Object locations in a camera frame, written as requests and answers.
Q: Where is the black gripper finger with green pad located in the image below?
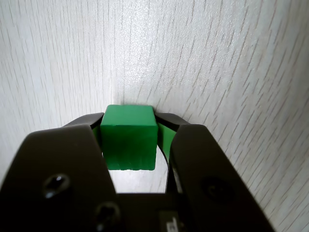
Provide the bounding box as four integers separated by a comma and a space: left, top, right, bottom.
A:
154, 112, 276, 232

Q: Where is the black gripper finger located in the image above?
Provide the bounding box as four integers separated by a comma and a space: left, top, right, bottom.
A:
0, 112, 117, 232

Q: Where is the green cube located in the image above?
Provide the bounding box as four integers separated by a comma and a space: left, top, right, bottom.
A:
99, 104, 158, 171

